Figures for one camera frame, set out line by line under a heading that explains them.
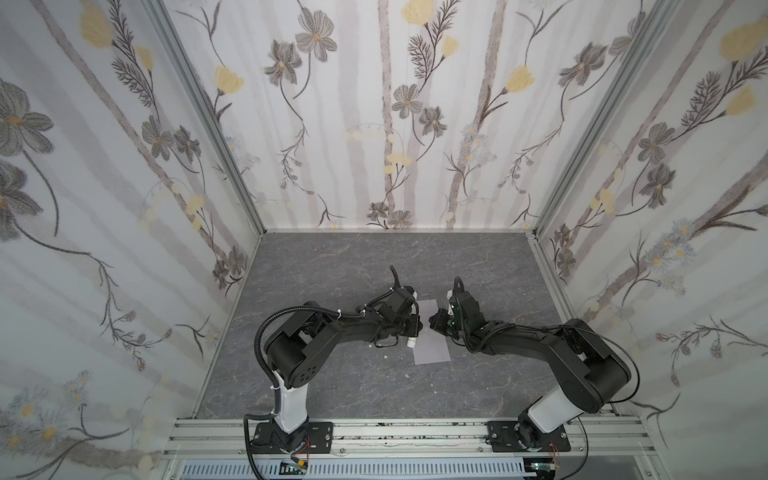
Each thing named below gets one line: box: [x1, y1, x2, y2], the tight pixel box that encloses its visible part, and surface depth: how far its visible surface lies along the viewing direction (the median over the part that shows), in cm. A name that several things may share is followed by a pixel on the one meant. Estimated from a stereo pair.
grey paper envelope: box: [414, 299, 451, 365], surface depth 92 cm
